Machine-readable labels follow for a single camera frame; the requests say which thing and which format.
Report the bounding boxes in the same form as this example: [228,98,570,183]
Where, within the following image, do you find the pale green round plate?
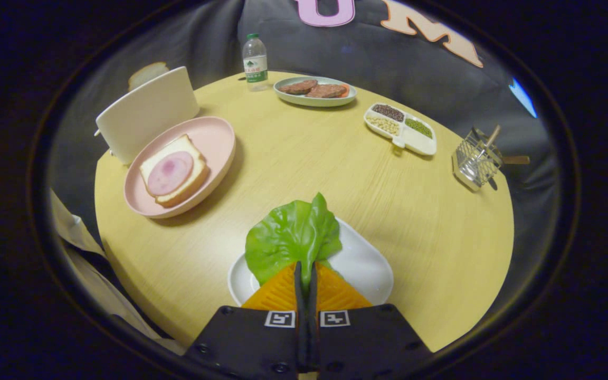
[273,76,358,108]

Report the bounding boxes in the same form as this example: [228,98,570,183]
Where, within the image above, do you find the white divided dish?
[363,102,438,157]

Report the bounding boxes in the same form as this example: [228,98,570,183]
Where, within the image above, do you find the white bread slice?
[139,134,211,208]

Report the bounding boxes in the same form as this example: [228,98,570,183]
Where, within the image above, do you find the pale yellow beans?
[366,115,401,136]

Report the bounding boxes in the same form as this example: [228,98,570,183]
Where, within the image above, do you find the clear water bottle green cap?
[242,33,269,92]

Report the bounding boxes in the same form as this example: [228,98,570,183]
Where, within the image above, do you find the toasted bread slice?
[128,62,170,91]

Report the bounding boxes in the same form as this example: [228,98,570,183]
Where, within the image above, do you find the pink ham slice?
[147,151,194,197]

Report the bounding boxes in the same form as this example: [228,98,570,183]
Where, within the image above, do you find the dark brown beans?
[372,104,405,122]

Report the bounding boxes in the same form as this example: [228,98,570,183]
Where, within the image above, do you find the white square plate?
[227,217,394,307]

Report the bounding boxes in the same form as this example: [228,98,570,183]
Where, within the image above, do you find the green beans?
[404,117,433,139]

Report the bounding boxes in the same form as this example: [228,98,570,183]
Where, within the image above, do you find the pink round plate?
[123,116,236,220]

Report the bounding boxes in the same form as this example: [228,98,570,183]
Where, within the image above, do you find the white toaster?
[94,66,201,165]

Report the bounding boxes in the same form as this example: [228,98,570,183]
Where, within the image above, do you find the brown meat patty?
[279,79,318,95]
[306,83,348,99]

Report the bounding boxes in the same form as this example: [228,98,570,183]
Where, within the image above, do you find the black backdrop cloth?
[45,0,561,243]

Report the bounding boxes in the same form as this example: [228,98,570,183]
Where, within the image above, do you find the green lettuce leaf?
[244,192,343,291]

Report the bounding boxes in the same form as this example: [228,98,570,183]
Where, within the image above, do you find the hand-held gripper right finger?
[307,261,434,380]

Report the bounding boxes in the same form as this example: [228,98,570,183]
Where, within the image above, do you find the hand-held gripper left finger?
[183,261,309,380]

